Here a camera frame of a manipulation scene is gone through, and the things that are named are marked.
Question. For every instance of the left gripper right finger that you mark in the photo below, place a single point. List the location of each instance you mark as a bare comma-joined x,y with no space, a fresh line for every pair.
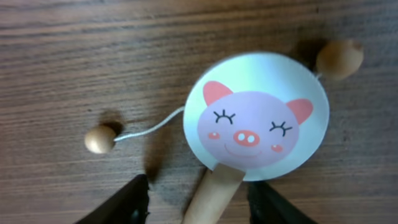
267,206

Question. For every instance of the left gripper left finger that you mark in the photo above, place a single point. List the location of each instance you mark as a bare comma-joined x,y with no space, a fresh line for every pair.
129,205

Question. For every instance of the white pig rattle drum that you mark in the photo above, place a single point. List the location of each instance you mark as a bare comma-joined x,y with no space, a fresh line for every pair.
258,116

